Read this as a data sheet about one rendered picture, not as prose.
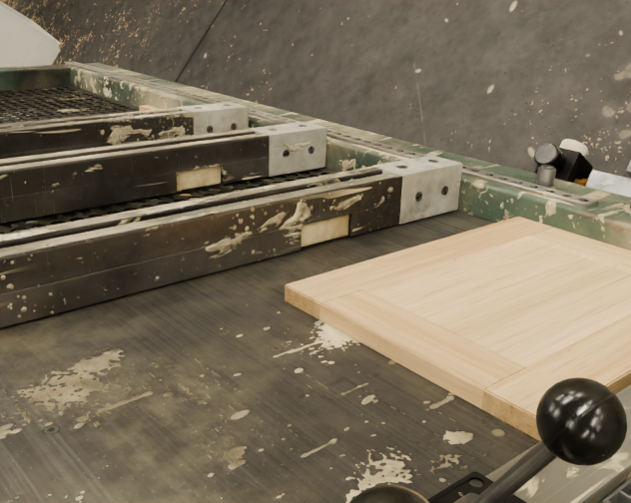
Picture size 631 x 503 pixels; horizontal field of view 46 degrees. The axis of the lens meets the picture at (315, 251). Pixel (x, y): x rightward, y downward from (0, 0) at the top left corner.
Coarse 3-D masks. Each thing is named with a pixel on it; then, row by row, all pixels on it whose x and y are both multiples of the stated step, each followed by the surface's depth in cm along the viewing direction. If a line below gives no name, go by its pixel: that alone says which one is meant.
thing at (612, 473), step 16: (624, 400) 53; (624, 448) 48; (512, 464) 46; (560, 464) 46; (608, 464) 46; (624, 464) 46; (544, 480) 44; (560, 480) 44; (576, 480) 44; (592, 480) 44; (608, 480) 44; (624, 480) 46; (528, 496) 43; (544, 496) 43; (560, 496) 43; (576, 496) 43; (592, 496) 43
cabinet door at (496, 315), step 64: (384, 256) 84; (448, 256) 85; (512, 256) 87; (576, 256) 88; (384, 320) 69; (448, 320) 70; (512, 320) 70; (576, 320) 71; (448, 384) 61; (512, 384) 59
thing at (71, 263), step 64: (256, 192) 88; (320, 192) 89; (384, 192) 97; (448, 192) 106; (0, 256) 66; (64, 256) 70; (128, 256) 75; (192, 256) 80; (256, 256) 86; (0, 320) 68
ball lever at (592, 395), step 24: (576, 384) 32; (600, 384) 32; (552, 408) 32; (576, 408) 31; (600, 408) 31; (552, 432) 31; (576, 432) 31; (600, 432) 30; (624, 432) 31; (528, 456) 35; (552, 456) 34; (576, 456) 31; (600, 456) 31; (504, 480) 36; (528, 480) 35
